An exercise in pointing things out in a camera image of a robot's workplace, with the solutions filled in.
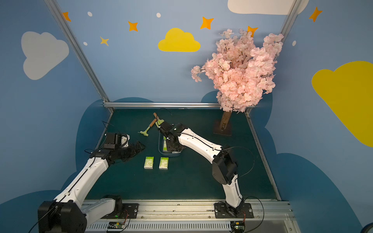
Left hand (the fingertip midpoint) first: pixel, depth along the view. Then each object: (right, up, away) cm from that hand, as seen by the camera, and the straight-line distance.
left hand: (140, 148), depth 83 cm
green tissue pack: (+13, -10, +5) cm, 17 cm away
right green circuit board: (+53, -38, -10) cm, 66 cm away
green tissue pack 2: (+12, -1, +14) cm, 19 cm away
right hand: (+20, +1, +2) cm, 20 cm away
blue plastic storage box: (+9, -2, +13) cm, 16 cm away
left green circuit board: (-9, -37, -12) cm, 40 cm away
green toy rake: (-5, +7, +24) cm, 26 cm away
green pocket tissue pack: (+3, -10, +6) cm, 12 cm away
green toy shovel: (+5, +16, +31) cm, 35 cm away
